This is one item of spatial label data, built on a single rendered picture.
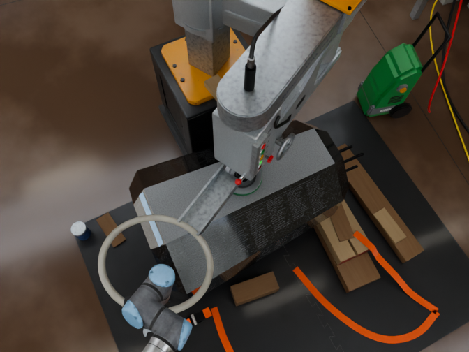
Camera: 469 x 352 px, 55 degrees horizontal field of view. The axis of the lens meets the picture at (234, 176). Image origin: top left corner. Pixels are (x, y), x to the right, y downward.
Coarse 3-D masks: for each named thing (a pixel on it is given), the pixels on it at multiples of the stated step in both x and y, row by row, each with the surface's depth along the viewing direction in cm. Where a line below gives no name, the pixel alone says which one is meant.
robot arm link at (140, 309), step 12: (144, 288) 151; (156, 288) 152; (132, 300) 147; (144, 300) 147; (156, 300) 150; (132, 312) 144; (144, 312) 145; (156, 312) 146; (132, 324) 148; (144, 324) 146
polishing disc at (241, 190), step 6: (228, 168) 243; (258, 174) 242; (252, 180) 241; (258, 180) 241; (240, 186) 239; (246, 186) 239; (252, 186) 239; (234, 192) 238; (240, 192) 238; (246, 192) 238
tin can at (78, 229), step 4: (76, 224) 306; (80, 224) 306; (84, 224) 307; (72, 228) 305; (76, 228) 305; (80, 228) 305; (84, 228) 305; (88, 228) 313; (72, 232) 304; (76, 232) 304; (80, 232) 304; (84, 232) 306; (88, 232) 312; (76, 236) 307; (80, 236) 306; (84, 236) 310; (88, 236) 314
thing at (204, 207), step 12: (216, 180) 219; (228, 180) 220; (204, 192) 215; (216, 192) 217; (228, 192) 212; (192, 204) 209; (204, 204) 214; (216, 204) 214; (192, 216) 211; (204, 216) 211; (204, 228) 207
